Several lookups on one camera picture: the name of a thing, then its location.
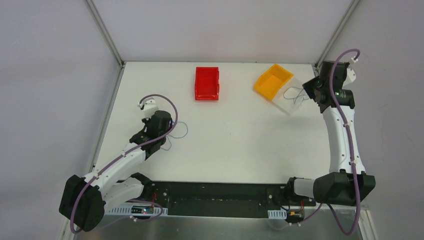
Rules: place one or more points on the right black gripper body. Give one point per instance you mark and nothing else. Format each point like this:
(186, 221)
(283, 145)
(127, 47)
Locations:
(311, 87)

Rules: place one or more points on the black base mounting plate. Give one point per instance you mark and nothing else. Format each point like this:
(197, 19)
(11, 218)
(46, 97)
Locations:
(229, 200)

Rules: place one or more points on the white cable duct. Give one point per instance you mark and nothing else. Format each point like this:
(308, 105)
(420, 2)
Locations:
(277, 214)
(139, 210)

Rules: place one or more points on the clear white plastic bin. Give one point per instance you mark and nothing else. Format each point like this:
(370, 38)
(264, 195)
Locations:
(291, 96)

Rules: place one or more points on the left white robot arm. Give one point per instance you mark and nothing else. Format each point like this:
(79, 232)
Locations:
(86, 199)

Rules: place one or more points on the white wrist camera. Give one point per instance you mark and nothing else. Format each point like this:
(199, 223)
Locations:
(350, 75)
(148, 108)

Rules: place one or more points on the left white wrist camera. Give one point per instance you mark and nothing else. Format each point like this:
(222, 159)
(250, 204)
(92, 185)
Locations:
(148, 108)

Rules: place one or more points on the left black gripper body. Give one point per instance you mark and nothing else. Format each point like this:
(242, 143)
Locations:
(149, 120)

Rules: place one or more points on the yellow plastic bin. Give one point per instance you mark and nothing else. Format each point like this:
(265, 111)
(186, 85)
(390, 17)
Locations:
(271, 81)

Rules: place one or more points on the right white cable duct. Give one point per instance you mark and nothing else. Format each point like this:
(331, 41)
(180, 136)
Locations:
(277, 214)

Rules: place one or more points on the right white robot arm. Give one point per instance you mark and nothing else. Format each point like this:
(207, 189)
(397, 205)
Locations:
(347, 182)

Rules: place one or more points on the red plastic bin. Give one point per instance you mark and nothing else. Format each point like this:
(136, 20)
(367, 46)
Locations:
(206, 84)

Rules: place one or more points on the left white cable duct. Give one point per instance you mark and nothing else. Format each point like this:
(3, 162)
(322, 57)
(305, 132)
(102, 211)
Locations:
(139, 210)

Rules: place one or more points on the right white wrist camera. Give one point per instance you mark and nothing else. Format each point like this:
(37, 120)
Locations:
(350, 75)

